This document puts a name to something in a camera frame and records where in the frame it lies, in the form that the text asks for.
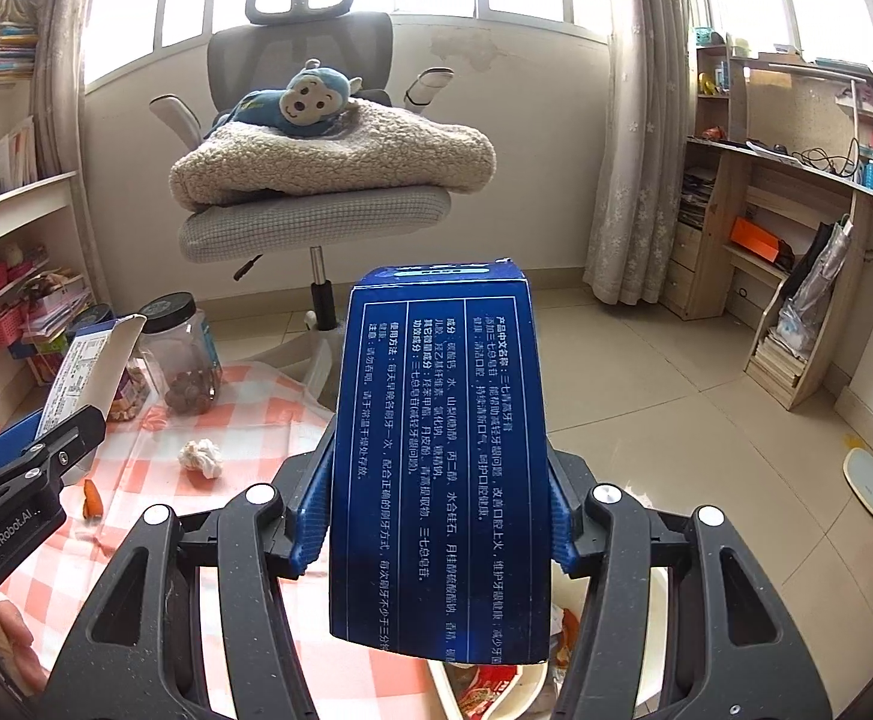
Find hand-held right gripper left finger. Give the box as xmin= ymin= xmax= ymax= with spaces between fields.
xmin=38 ymin=420 xmax=336 ymax=720

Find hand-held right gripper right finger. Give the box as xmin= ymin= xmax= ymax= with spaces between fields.
xmin=547 ymin=442 xmax=835 ymax=720

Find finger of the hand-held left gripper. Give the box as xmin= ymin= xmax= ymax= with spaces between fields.
xmin=0 ymin=405 xmax=107 ymax=511

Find white printed paper box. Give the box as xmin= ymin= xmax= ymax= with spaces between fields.
xmin=35 ymin=313 xmax=148 ymax=436

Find blue printed cardboard box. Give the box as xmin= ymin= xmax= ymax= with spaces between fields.
xmin=329 ymin=259 xmax=553 ymax=667

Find white plastic bin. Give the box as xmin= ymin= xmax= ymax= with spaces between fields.
xmin=428 ymin=562 xmax=681 ymax=720

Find red noodle packet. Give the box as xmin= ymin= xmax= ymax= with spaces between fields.
xmin=457 ymin=667 xmax=520 ymax=719

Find person's left hand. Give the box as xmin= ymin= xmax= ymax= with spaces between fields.
xmin=0 ymin=598 xmax=51 ymax=697

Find orange white checked cloth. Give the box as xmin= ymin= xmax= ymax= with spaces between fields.
xmin=0 ymin=361 xmax=437 ymax=720

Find crumpled white paper ball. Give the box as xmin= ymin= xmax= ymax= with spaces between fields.
xmin=179 ymin=439 xmax=225 ymax=479

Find labelled nut jar black lid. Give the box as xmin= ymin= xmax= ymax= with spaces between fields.
xmin=68 ymin=304 xmax=156 ymax=422

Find pile of papers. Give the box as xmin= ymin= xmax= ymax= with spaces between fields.
xmin=23 ymin=270 xmax=96 ymax=335

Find clear plastic jar black lid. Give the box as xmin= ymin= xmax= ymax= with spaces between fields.
xmin=138 ymin=292 xmax=223 ymax=413

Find white bookshelf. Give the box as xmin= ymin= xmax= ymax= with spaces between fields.
xmin=0 ymin=0 xmax=107 ymax=428

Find grey office chair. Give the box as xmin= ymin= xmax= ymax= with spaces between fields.
xmin=149 ymin=0 xmax=456 ymax=391

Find white bathroom scale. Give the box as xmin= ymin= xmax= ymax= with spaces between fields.
xmin=843 ymin=448 xmax=873 ymax=522

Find orange box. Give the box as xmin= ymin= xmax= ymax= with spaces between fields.
xmin=728 ymin=217 xmax=786 ymax=260

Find beige lace curtain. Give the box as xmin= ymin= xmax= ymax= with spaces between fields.
xmin=582 ymin=0 xmax=707 ymax=306
xmin=27 ymin=0 xmax=111 ymax=301

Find beige fleece blanket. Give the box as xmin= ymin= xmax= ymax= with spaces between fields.
xmin=169 ymin=101 xmax=497 ymax=212

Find stack of colourful books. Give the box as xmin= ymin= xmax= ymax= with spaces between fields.
xmin=0 ymin=26 xmax=38 ymax=80

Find blue monkey plush toy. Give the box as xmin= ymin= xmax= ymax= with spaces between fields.
xmin=215 ymin=64 xmax=366 ymax=142

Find wooden desk shelf unit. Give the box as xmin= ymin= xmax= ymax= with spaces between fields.
xmin=661 ymin=34 xmax=873 ymax=412

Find black cables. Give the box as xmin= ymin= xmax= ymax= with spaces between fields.
xmin=792 ymin=139 xmax=861 ymax=177

